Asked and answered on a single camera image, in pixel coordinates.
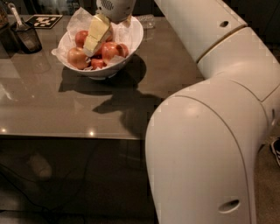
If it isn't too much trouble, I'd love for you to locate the yellow-red apple front left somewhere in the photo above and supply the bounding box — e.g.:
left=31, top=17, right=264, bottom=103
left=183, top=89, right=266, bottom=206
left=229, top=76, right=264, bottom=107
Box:
left=67, top=47, right=89, bottom=70

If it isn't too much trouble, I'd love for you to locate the red apple far right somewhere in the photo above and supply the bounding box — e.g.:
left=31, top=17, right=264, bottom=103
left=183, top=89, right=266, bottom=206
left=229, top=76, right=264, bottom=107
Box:
left=120, top=43, right=129, bottom=58

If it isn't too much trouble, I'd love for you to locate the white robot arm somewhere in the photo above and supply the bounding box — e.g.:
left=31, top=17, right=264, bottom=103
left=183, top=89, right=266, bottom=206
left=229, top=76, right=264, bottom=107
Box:
left=145, top=0, right=280, bottom=224

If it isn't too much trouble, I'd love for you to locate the red apple back left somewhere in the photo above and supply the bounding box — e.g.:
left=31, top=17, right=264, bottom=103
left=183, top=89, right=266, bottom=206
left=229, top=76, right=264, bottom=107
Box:
left=75, top=30, right=88, bottom=48

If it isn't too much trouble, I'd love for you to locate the black white shoe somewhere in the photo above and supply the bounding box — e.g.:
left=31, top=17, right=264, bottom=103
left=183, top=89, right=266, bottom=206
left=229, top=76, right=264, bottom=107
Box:
left=270, top=138, right=280, bottom=167

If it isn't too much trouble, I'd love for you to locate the black white marker tag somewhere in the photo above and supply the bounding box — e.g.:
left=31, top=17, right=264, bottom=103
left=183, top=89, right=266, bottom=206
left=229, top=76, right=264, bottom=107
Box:
left=27, top=14, right=62, bottom=29

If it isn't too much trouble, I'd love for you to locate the black mesh scoop with handle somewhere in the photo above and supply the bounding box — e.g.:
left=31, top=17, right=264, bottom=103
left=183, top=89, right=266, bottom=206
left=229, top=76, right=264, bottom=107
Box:
left=8, top=3, right=42, bottom=54

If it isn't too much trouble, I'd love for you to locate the dark jar at left edge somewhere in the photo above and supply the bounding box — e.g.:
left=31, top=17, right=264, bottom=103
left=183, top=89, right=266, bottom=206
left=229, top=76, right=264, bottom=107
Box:
left=0, top=0, right=19, bottom=59

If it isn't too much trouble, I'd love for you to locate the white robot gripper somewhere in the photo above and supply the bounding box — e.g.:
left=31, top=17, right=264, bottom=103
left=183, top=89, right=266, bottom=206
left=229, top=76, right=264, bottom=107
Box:
left=83, top=0, right=136, bottom=57

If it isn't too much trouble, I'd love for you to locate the black cable under table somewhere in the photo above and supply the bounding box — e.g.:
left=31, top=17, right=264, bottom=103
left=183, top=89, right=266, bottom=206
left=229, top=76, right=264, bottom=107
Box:
left=0, top=139, right=97, bottom=224

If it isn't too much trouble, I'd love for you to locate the clear plastic container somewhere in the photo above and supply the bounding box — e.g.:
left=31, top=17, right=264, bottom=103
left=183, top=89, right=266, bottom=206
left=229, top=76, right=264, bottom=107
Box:
left=136, top=14, right=155, bottom=29

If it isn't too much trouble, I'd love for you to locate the white ceramic bowl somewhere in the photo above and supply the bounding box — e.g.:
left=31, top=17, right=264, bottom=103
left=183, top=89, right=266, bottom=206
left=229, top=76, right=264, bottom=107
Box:
left=56, top=16, right=144, bottom=81

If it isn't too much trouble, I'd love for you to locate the small red apple front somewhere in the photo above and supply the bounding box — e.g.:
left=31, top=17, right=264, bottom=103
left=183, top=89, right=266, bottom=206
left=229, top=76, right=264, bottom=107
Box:
left=91, top=58, right=106, bottom=70

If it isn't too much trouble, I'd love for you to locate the white crumpled paper liner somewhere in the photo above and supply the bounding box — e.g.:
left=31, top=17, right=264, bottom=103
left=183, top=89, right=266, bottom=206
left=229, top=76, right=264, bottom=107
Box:
left=51, top=7, right=136, bottom=72

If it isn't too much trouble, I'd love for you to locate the red apple right front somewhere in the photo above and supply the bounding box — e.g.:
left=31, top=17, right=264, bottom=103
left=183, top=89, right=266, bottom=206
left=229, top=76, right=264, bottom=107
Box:
left=101, top=42, right=125, bottom=64

